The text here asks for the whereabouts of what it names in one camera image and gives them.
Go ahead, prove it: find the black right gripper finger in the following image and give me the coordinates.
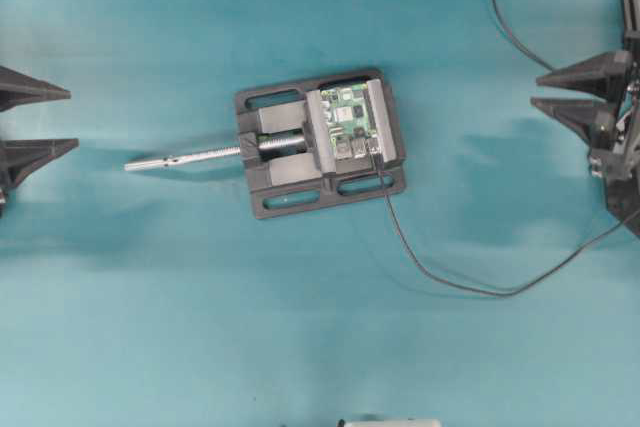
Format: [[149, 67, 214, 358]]
[[530, 97, 619, 150], [536, 50, 630, 92]]

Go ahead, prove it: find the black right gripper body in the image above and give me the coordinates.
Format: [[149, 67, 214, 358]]
[[599, 31, 639, 237]]

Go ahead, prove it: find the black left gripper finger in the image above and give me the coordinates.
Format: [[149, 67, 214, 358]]
[[1, 138, 79, 197], [0, 67, 71, 107]]

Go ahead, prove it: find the black USB cable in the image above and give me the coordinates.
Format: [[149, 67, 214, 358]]
[[367, 146, 640, 298]]

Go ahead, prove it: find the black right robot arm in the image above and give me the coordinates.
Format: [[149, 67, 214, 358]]
[[531, 0, 639, 235]]

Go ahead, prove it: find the green single-board computer PCB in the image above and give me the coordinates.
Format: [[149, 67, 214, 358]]
[[320, 83, 381, 161]]

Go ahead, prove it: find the silver threaded vise screw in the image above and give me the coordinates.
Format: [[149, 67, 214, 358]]
[[123, 129, 309, 173]]

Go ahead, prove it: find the black bench vise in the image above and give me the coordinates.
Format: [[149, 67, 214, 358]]
[[234, 67, 407, 219]]

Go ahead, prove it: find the white box at bottom edge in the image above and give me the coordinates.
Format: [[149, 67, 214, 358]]
[[332, 409, 443, 427]]

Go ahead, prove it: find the black camera cable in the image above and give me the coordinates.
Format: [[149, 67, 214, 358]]
[[489, 0, 556, 72]]

